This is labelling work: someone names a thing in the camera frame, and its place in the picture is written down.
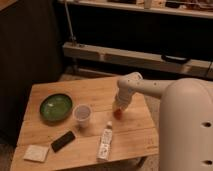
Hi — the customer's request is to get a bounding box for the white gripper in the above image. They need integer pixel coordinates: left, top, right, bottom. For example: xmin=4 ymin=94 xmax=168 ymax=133
xmin=112 ymin=90 xmax=134 ymax=111

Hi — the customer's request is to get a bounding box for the red orange pepper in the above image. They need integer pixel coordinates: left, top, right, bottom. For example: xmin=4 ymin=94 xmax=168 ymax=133
xmin=113 ymin=109 xmax=123 ymax=119

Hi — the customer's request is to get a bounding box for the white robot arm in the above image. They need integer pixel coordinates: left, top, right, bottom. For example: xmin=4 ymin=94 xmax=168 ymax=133
xmin=114 ymin=72 xmax=213 ymax=171

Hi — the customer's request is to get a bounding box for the clear plastic cup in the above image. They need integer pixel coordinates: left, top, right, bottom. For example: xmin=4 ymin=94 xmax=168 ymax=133
xmin=73 ymin=104 xmax=91 ymax=128

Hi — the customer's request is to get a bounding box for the wooden shelf unit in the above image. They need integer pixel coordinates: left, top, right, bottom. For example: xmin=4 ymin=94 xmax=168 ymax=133
xmin=56 ymin=0 xmax=213 ymax=78

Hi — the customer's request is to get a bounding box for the white tube bottle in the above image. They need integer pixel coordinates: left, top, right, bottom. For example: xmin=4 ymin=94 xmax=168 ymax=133
xmin=97 ymin=121 xmax=113 ymax=162

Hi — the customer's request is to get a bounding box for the wooden table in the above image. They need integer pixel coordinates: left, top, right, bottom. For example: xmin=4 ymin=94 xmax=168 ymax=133
xmin=10 ymin=77 xmax=158 ymax=171

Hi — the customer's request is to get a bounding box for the black smartphone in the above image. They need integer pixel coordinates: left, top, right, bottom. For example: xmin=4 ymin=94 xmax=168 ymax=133
xmin=51 ymin=131 xmax=75 ymax=152

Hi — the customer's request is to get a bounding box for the green bowl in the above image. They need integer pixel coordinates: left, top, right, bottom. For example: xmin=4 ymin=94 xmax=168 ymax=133
xmin=39 ymin=93 xmax=73 ymax=122

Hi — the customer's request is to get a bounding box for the white square sponge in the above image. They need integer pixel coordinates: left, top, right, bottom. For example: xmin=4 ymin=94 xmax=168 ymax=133
xmin=23 ymin=145 xmax=49 ymax=162

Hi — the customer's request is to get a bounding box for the black handle on shelf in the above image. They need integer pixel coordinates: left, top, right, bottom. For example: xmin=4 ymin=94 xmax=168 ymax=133
xmin=161 ymin=55 xmax=191 ymax=64

